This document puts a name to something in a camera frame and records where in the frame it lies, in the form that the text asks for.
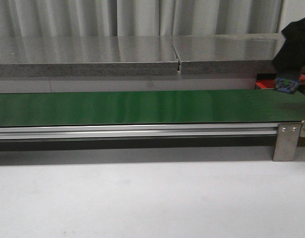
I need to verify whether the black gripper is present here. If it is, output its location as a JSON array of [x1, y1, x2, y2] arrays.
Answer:
[[272, 17, 305, 78]]

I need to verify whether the red plastic tray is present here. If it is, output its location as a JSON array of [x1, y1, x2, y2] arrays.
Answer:
[[254, 73, 305, 99]]

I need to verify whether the right grey stone slab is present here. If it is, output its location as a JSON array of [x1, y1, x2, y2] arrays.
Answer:
[[172, 33, 284, 75]]

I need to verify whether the grey stone slab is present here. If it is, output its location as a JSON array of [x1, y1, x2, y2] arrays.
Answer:
[[172, 33, 284, 75], [0, 36, 179, 77]]

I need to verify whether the green conveyor belt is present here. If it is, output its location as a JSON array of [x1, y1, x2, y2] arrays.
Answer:
[[0, 89, 305, 127]]

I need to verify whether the left grey stone slab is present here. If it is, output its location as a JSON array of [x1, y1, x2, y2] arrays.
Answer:
[[0, 36, 179, 77]]

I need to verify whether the grey pleated curtain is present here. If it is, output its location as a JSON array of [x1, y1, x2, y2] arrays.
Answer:
[[0, 0, 282, 37]]

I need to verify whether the steel conveyor support bracket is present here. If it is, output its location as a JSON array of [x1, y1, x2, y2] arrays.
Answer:
[[273, 123, 301, 162]]

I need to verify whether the aluminium conveyor side rail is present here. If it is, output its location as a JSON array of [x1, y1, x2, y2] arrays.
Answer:
[[0, 123, 279, 140]]

